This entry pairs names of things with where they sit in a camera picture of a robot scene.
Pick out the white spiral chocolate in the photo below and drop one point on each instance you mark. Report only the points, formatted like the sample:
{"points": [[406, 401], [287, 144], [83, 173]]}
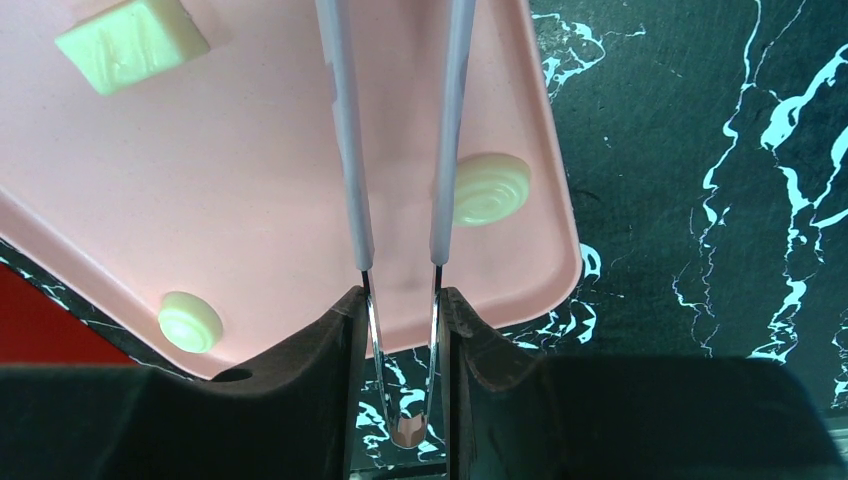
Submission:
{"points": [[189, 322], [489, 188]]}

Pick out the metal tweezers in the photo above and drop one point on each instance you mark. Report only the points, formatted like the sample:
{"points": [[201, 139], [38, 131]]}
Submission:
{"points": [[405, 431]]}

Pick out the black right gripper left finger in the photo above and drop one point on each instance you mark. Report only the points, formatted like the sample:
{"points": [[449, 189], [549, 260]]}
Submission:
{"points": [[287, 413]]}

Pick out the pink plastic tray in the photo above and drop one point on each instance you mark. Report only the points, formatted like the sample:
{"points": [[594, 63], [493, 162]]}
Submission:
{"points": [[221, 177]]}

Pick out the white square chocolate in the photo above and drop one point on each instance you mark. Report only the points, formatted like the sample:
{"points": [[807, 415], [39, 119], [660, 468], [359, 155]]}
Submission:
{"points": [[131, 42]]}

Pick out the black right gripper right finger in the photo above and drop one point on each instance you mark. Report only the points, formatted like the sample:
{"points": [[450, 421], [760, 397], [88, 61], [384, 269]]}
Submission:
{"points": [[510, 414]]}

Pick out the red chocolate box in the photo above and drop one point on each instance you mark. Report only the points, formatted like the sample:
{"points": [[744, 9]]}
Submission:
{"points": [[36, 330]]}

